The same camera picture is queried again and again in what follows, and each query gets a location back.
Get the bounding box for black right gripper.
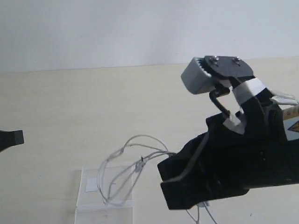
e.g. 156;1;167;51
157;100;299;210

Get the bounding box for white wired earphones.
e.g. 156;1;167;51
96;140;220;224

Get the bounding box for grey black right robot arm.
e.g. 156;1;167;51
157;104;299;210

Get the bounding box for clear plastic box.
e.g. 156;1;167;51
74;166;134;224

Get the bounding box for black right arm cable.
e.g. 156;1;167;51
209;88;232;117

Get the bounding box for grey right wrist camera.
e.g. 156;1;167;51
180;57;220;95

